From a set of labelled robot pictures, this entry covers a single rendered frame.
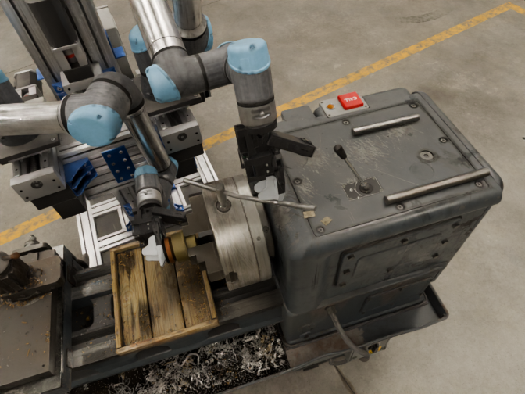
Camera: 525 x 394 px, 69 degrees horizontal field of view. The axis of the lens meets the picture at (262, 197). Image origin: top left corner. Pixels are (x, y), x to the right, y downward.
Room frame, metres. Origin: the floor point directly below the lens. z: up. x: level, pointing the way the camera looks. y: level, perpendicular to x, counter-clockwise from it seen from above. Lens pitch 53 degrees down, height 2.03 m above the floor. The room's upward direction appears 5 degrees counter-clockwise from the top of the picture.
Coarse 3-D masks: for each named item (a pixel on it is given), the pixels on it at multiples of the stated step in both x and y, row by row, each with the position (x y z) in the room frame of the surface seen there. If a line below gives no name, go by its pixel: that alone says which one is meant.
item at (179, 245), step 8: (168, 240) 0.55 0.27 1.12; (176, 240) 0.55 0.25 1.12; (184, 240) 0.54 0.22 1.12; (192, 240) 0.55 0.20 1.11; (168, 248) 0.53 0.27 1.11; (176, 248) 0.53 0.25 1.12; (184, 248) 0.52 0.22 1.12; (168, 256) 0.51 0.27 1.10; (176, 256) 0.51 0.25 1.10; (184, 256) 0.51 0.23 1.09
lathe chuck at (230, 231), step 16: (208, 192) 0.62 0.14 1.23; (208, 208) 0.56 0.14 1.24; (240, 208) 0.56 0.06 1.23; (224, 224) 0.52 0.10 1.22; (240, 224) 0.52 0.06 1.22; (224, 240) 0.48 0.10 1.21; (240, 240) 0.48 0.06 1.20; (224, 256) 0.45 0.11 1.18; (240, 256) 0.46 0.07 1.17; (224, 272) 0.43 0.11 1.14; (240, 272) 0.43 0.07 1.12; (256, 272) 0.44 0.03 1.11
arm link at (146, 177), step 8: (144, 168) 0.83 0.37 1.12; (152, 168) 0.83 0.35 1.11; (136, 176) 0.80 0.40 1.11; (144, 176) 0.79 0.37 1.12; (152, 176) 0.80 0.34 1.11; (136, 184) 0.77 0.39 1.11; (144, 184) 0.76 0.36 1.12; (152, 184) 0.76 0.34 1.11; (160, 184) 0.80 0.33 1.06; (136, 192) 0.74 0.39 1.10; (160, 192) 0.75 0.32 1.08
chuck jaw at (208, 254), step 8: (192, 248) 0.53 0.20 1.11; (200, 248) 0.52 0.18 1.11; (208, 248) 0.52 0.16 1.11; (216, 248) 0.52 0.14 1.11; (192, 256) 0.50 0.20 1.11; (200, 256) 0.49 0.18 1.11; (208, 256) 0.49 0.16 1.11; (216, 256) 0.49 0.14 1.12; (192, 264) 0.49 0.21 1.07; (200, 264) 0.47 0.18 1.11; (208, 264) 0.47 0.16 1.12; (216, 264) 0.46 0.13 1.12; (208, 272) 0.44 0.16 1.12; (216, 272) 0.44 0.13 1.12; (232, 272) 0.44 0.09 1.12; (216, 280) 0.43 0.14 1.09; (232, 280) 0.43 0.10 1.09
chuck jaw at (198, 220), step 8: (200, 192) 0.66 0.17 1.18; (192, 200) 0.63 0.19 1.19; (200, 200) 0.63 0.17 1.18; (192, 208) 0.61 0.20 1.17; (200, 208) 0.62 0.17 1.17; (192, 216) 0.60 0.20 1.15; (200, 216) 0.60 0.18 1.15; (208, 216) 0.60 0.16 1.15; (184, 224) 0.59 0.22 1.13; (192, 224) 0.58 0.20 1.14; (200, 224) 0.58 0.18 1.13; (208, 224) 0.59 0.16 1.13; (184, 232) 0.57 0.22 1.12; (192, 232) 0.57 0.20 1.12
